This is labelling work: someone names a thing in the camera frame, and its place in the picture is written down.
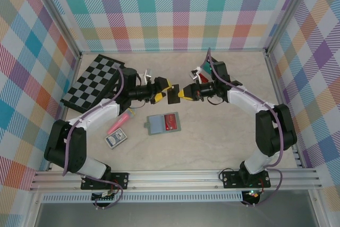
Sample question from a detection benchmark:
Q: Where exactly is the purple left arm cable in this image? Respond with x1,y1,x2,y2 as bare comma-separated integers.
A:
62,67,125,210

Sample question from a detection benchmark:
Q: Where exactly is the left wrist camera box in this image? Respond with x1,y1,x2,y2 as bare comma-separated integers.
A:
142,69,155,84

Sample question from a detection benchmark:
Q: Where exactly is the aluminium rear frame rail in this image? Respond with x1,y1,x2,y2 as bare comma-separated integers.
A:
79,48,268,55

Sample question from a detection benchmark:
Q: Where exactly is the pink toy microphone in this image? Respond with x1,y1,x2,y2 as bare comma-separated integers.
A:
107,108,137,135

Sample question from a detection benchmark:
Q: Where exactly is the black card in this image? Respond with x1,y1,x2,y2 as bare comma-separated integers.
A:
166,84,182,105

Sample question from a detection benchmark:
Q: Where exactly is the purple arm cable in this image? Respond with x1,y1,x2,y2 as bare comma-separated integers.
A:
207,47,285,208
62,67,125,210

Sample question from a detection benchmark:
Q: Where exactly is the grey-green card holder wallet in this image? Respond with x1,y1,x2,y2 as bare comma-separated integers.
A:
143,112,183,136

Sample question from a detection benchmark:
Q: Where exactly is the aluminium frame post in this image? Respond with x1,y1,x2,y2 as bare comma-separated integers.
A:
265,0,313,56
28,0,82,59

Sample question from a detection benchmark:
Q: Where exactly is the small circuit board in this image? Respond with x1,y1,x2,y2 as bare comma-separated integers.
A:
91,191,117,201
245,189,262,200

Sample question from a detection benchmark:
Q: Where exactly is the slotted grey cable duct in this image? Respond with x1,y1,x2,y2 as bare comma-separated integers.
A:
42,194,244,203

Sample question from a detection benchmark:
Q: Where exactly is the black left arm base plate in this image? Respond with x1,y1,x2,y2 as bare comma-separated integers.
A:
81,173,130,191

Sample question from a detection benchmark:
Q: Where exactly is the aluminium mounting rail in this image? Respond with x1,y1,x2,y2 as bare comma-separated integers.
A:
29,170,324,192

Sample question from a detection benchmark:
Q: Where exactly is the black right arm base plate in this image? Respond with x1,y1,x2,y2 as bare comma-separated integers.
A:
222,170,271,189

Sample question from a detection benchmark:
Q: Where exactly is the blue playing card box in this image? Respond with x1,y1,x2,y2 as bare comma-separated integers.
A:
105,128,128,149

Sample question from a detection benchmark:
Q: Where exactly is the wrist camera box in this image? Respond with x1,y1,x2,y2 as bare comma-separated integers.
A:
189,66,204,81
142,69,155,84

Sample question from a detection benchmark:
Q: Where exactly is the aluminium side frame rail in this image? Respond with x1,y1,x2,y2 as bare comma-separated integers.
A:
47,54,82,172
265,53,304,169

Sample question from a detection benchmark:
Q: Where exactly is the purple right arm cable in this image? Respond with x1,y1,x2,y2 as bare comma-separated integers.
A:
207,47,285,208

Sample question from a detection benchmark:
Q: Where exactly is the black grey chessboard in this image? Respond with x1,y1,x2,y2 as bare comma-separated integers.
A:
60,54,126,113

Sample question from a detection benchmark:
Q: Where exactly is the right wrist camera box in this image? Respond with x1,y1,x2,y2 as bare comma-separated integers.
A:
189,66,204,81

